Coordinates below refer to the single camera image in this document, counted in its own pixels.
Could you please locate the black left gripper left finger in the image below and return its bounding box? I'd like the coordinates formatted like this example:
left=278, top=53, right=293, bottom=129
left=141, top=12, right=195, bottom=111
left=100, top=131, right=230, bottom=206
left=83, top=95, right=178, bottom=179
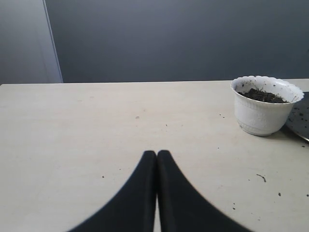
left=71, top=151, right=156, bottom=232

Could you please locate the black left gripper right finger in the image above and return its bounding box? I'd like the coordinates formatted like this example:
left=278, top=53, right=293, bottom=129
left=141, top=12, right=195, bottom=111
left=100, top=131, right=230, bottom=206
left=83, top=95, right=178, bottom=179
left=157, top=150, right=249, bottom=232

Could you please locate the white plastic flower pot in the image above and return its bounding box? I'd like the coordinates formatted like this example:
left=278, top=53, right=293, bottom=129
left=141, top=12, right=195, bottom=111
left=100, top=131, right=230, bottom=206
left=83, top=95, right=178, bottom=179
left=231, top=76, right=304, bottom=136

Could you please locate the round steel plate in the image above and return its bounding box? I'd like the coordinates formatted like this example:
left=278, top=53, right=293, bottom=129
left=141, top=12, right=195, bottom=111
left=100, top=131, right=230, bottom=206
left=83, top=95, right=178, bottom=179
left=285, top=92, right=309, bottom=142

